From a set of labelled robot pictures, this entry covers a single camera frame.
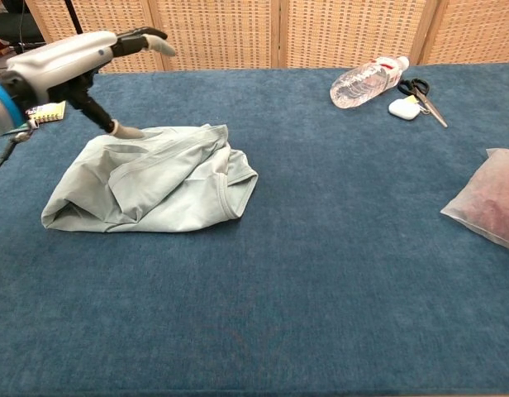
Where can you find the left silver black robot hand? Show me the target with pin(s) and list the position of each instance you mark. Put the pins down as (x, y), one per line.
(56, 66)

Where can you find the black office chair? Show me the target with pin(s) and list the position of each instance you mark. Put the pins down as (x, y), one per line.
(15, 27)

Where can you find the brown spiral notebook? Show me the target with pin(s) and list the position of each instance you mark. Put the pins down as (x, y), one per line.
(52, 112)

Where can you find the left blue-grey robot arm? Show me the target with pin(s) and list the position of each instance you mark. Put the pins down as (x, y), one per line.
(0, 111)

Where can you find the blue table mat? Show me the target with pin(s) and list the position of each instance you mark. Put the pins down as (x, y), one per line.
(279, 310)

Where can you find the frosted bag with red garment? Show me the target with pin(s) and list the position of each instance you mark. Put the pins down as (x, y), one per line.
(490, 202)

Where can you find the light green t-shirt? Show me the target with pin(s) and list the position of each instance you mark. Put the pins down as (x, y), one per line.
(155, 186)

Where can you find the wooden rattan folding screen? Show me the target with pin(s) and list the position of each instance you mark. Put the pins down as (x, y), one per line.
(279, 33)

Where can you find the clear plastic water bottle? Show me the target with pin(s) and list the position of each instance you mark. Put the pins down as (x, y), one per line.
(362, 84)

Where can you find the white earbuds case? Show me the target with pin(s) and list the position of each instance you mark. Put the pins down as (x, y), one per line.
(403, 109)

